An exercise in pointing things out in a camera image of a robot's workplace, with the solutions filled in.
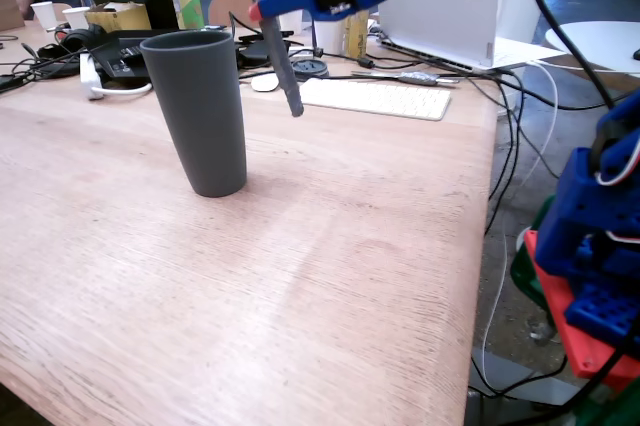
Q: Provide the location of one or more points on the white paper cup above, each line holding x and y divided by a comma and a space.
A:
45, 15
330, 38
76, 18
291, 23

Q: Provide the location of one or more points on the wooden chair back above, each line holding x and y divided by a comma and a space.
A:
230, 6

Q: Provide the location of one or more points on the black power brick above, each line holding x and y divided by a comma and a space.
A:
255, 48

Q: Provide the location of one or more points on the black round lid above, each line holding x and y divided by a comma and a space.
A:
310, 68

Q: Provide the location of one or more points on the yellow drink can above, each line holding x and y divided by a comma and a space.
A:
357, 36

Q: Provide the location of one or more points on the white computer mouse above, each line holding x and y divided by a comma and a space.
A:
265, 82

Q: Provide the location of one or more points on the white keyboard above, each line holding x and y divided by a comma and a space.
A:
375, 98

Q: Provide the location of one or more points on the tall gray cup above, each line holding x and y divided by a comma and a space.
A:
200, 116

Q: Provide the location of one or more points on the utensil with gray tape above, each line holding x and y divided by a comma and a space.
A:
415, 78

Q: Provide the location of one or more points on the white laptop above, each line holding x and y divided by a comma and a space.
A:
440, 26

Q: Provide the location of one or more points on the yellow cardboard box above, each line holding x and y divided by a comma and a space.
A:
117, 16

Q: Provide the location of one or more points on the black device with buttons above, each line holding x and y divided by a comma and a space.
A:
120, 53

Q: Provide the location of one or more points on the black headphones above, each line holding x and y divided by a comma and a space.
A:
70, 41

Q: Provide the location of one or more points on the brown cardboard box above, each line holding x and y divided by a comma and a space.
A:
10, 8

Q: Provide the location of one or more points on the round white table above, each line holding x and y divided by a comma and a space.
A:
595, 46

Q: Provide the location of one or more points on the green table clamp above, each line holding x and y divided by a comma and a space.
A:
525, 271

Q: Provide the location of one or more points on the gray floor plate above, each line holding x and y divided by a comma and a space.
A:
520, 376

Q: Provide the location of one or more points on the red robot base plate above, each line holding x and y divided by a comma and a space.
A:
590, 351

